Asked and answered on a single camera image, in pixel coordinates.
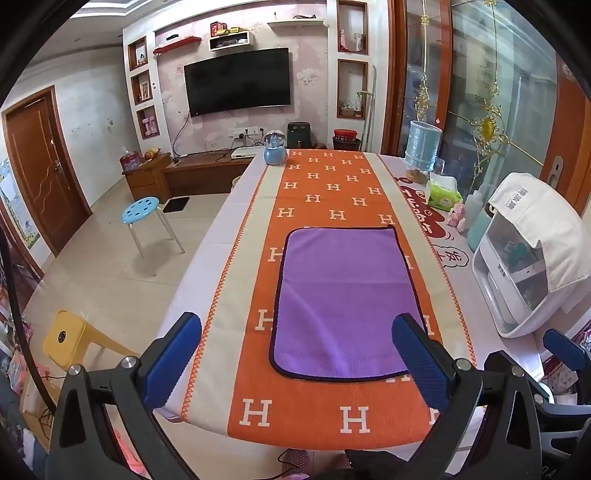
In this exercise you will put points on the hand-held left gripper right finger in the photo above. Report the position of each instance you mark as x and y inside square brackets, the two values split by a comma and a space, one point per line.
[419, 365]

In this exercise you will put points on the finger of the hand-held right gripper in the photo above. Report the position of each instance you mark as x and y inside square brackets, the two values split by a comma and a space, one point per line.
[561, 345]

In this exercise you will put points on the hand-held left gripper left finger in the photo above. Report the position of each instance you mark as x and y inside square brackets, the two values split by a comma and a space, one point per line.
[174, 356]

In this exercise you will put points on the purple towel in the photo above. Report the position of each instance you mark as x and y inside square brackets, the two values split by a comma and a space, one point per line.
[344, 300]

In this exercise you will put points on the white countertop appliance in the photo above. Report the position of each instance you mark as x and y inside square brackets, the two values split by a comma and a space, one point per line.
[512, 286]

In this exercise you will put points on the yellow plastic stool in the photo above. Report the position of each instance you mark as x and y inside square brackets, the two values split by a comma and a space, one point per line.
[69, 334]

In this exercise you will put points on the white cloth cover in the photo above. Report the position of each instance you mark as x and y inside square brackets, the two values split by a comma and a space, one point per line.
[545, 217]

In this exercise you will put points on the teal plastic bottle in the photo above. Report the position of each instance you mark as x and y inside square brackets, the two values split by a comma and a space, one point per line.
[478, 230]

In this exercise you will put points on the blue round stool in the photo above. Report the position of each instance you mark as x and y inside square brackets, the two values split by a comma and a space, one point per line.
[141, 208]

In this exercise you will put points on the pink toy figure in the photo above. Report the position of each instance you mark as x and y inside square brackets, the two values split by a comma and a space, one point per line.
[457, 217]

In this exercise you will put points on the pink slipper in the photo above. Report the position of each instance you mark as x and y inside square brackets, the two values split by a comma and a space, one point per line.
[293, 461]

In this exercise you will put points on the white plastic bottle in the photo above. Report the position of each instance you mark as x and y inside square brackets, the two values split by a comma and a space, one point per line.
[475, 203]

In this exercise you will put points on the green wet wipes pack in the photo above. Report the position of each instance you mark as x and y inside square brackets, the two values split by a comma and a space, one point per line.
[443, 194]

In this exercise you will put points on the small wooden cabinet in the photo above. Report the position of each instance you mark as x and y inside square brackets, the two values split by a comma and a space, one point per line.
[147, 180]

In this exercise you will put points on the low wooden television bench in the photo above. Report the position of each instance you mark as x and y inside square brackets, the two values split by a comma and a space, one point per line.
[203, 173]

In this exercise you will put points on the orange printed blanket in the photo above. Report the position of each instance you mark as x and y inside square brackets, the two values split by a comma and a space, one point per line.
[323, 194]

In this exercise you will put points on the plate of fruit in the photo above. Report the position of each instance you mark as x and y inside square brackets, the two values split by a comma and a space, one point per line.
[152, 153]

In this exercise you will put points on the white set-top box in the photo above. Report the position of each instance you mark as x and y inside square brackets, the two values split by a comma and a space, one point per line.
[244, 152]

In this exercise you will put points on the blue water jug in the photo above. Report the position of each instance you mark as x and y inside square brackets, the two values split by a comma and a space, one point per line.
[422, 146]

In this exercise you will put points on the brown wooden door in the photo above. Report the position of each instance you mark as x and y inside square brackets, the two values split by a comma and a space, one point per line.
[44, 170]

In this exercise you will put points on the blue snow globe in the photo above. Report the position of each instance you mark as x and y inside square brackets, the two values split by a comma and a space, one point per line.
[275, 150]

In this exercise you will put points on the red round tin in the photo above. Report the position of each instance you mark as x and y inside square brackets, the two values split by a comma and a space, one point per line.
[346, 139]

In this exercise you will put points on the black air fryer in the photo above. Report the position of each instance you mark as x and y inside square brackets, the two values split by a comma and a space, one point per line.
[299, 134]

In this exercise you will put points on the glass door with gold ornament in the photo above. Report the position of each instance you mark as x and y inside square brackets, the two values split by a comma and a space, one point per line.
[485, 83]

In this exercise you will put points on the black flat television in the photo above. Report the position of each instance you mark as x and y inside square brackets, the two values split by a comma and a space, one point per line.
[238, 81]

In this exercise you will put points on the wall poster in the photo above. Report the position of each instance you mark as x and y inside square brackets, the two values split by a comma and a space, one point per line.
[14, 198]

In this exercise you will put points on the red wall shelf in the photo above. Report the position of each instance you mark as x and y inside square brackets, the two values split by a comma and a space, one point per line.
[178, 44]

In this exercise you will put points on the white box wall shelf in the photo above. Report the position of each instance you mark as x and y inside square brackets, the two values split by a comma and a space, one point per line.
[229, 40]

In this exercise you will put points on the white flat wall shelf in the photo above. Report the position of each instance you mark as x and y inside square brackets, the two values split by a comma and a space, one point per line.
[289, 21]

